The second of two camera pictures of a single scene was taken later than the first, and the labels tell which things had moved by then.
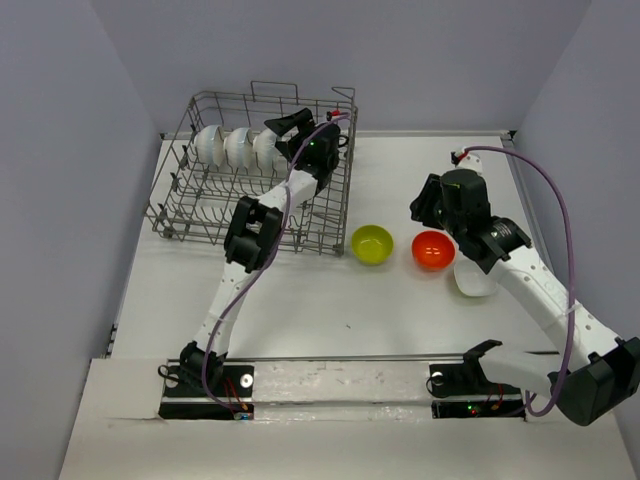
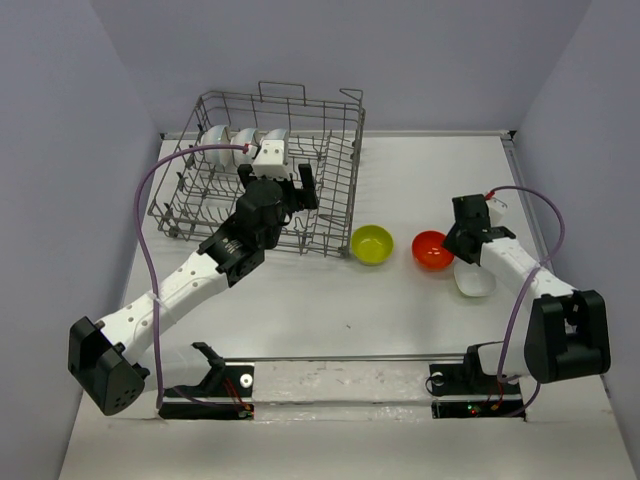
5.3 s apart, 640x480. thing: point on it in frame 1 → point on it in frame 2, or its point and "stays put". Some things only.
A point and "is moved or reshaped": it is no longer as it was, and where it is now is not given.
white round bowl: x=238 y=148 is moved or reshaped
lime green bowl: x=372 y=244 stays put
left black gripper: x=285 y=125 → x=299 y=199
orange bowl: x=433 y=250 stays put
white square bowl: x=471 y=278 stays put
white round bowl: x=266 y=154 is moved or reshaped
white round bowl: x=209 y=145 is moved or reshaped
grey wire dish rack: x=227 y=152 stays put
